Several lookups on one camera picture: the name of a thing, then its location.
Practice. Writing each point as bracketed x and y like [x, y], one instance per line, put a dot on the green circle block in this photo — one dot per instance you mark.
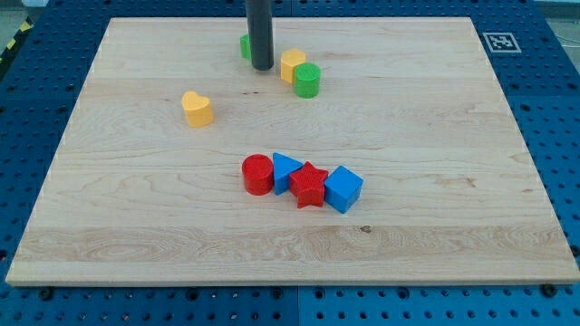
[307, 80]

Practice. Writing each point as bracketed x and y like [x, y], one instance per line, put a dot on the yellow hexagon block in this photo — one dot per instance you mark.
[290, 59]

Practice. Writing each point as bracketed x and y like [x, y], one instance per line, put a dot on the blue triangle block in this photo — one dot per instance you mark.
[284, 166]

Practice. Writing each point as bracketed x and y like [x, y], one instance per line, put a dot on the red star block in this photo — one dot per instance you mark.
[307, 185]

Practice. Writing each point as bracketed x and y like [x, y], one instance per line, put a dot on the red cylinder block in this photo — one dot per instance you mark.
[258, 174]

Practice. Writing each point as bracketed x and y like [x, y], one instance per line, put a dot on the blue cube block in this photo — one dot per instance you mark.
[342, 189]

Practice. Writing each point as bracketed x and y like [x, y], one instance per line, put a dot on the yellow heart block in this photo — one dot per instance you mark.
[198, 109]

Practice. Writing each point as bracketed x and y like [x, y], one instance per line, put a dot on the green block behind rod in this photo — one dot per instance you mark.
[245, 47]

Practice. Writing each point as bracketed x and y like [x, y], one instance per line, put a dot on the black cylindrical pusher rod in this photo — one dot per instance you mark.
[260, 32]

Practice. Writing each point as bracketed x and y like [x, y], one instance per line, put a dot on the wooden board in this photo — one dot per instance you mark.
[137, 197]

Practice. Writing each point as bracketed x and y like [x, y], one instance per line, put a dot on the white fiducial marker tag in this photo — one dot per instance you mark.
[501, 42]

